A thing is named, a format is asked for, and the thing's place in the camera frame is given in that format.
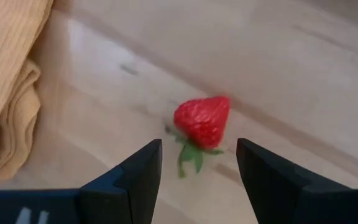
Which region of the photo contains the red strawberry toy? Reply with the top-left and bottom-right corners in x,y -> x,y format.
165,95 -> 231,179

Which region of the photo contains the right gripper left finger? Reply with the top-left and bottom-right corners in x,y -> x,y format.
79,138 -> 163,224

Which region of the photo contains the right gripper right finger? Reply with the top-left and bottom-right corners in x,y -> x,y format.
236,138 -> 352,224

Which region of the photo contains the yellow folded cloth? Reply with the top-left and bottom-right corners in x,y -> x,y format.
0,0 -> 54,187

